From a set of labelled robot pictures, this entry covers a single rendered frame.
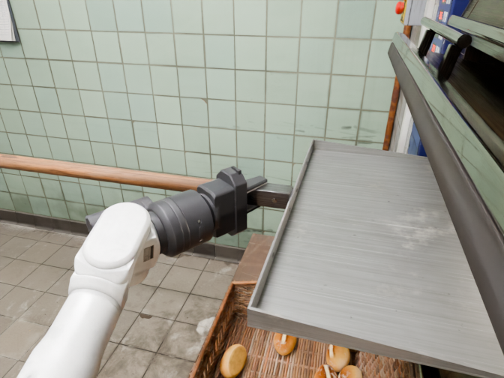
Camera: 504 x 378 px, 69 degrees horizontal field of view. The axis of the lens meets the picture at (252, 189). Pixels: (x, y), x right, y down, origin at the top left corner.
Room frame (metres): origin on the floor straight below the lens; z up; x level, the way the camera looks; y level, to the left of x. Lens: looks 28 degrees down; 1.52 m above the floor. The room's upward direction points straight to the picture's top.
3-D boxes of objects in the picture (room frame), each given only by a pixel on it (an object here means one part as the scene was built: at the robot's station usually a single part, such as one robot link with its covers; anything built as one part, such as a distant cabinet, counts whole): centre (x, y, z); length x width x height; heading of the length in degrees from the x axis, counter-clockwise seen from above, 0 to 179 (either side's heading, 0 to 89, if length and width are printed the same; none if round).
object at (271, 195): (0.57, -0.02, 1.20); 0.09 x 0.04 x 0.03; 74
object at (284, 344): (0.75, -0.10, 0.62); 0.10 x 0.07 x 0.06; 166
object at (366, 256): (0.51, -0.24, 1.19); 0.55 x 0.36 x 0.03; 164
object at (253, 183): (0.57, 0.00, 1.22); 0.06 x 0.03 x 0.02; 130
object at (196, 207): (0.52, 0.07, 1.20); 0.12 x 0.10 x 0.13; 130
